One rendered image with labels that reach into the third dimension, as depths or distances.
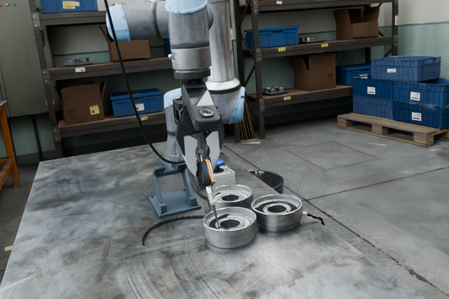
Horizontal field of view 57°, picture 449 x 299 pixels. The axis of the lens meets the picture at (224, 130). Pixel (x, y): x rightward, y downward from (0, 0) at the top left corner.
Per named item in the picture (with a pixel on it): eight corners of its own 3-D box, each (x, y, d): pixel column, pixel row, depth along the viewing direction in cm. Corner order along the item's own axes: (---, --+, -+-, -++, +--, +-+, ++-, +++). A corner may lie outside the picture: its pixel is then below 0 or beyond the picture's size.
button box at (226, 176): (236, 188, 106) (234, 170, 105) (210, 193, 104) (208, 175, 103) (226, 179, 114) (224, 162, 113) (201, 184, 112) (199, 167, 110)
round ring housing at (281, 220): (249, 233, 82) (248, 214, 81) (255, 211, 92) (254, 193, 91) (303, 233, 80) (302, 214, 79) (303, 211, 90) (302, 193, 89)
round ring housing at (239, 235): (264, 245, 77) (262, 225, 76) (208, 254, 75) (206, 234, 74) (250, 221, 87) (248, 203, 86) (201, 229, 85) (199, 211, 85)
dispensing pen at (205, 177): (214, 227, 77) (192, 145, 83) (210, 231, 80) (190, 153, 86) (225, 224, 77) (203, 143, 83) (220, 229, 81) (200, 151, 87)
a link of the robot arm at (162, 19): (164, 1, 91) (152, -1, 81) (214, -4, 90) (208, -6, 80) (168, 37, 93) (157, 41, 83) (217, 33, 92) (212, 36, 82)
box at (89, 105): (112, 119, 415) (107, 82, 406) (61, 127, 396) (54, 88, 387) (106, 113, 451) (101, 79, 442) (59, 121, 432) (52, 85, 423)
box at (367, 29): (382, 37, 500) (382, 5, 492) (349, 40, 490) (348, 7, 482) (363, 37, 538) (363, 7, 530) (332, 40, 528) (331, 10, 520)
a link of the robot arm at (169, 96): (170, 125, 144) (166, 86, 140) (208, 122, 142) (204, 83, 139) (162, 133, 132) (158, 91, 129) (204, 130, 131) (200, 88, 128)
